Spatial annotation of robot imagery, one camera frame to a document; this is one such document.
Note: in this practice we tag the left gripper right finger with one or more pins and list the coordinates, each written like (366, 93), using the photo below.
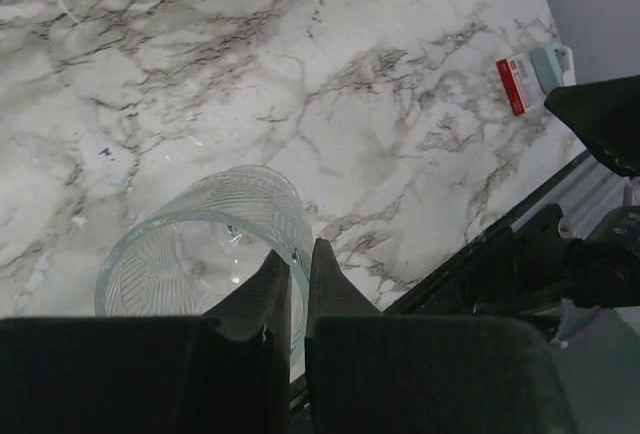
(368, 372)

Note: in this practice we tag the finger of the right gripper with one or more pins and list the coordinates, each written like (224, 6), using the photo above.
(605, 116)

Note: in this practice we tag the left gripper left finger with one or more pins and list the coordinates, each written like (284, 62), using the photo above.
(226, 371)

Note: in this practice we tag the clear wine glass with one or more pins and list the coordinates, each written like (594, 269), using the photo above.
(202, 245)

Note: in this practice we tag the small red white box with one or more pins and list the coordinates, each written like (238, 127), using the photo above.
(520, 83)

